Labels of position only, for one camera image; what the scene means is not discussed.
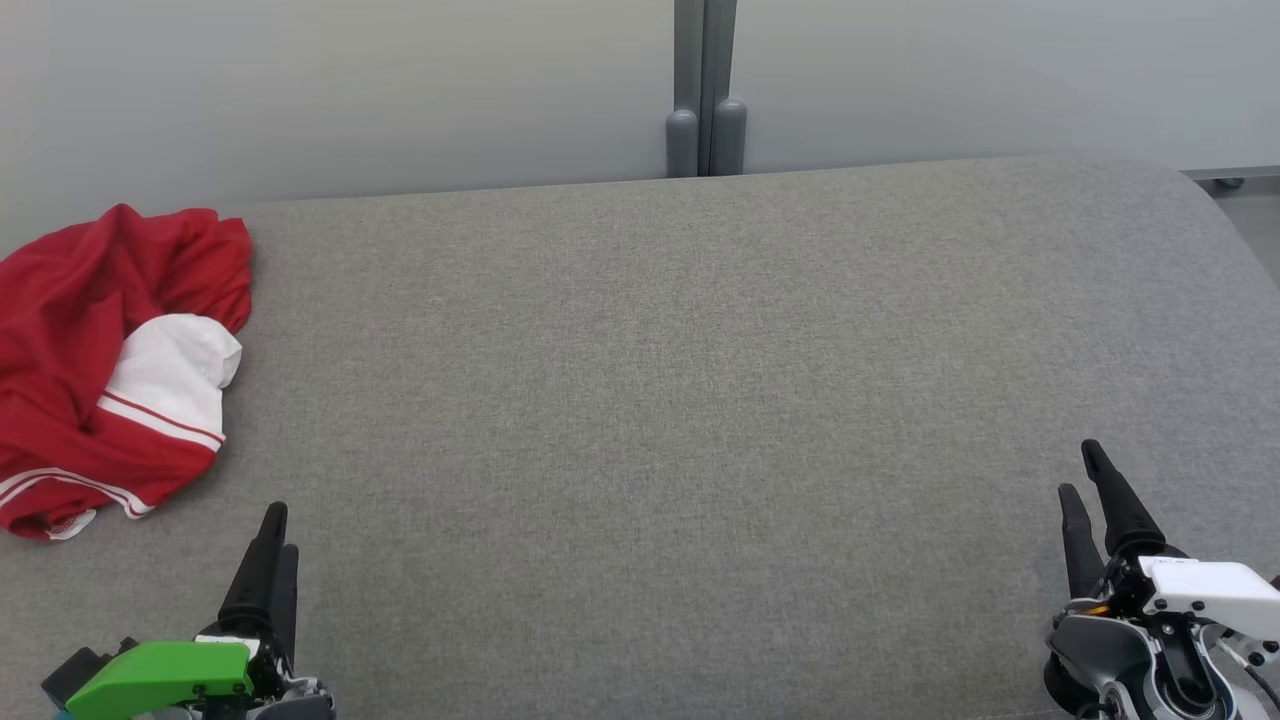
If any grey partition post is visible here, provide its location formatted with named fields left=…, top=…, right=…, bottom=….
left=666, top=0, right=748, bottom=179

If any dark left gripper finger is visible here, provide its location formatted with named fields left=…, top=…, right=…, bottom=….
left=270, top=545, right=300, bottom=667
left=218, top=502, right=290, bottom=635

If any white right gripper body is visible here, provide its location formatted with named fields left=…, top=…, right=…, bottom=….
left=1092, top=555, right=1280, bottom=643

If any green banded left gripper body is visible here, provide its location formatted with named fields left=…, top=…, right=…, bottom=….
left=62, top=628, right=337, bottom=720

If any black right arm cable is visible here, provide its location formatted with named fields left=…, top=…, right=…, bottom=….
left=1238, top=655, right=1280, bottom=713

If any red Bulls 23 jersey shirt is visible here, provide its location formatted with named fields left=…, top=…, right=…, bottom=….
left=0, top=204, right=254, bottom=516

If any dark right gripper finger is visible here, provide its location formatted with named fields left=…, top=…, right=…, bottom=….
left=1081, top=439, right=1168, bottom=561
left=1057, top=484, right=1107, bottom=601

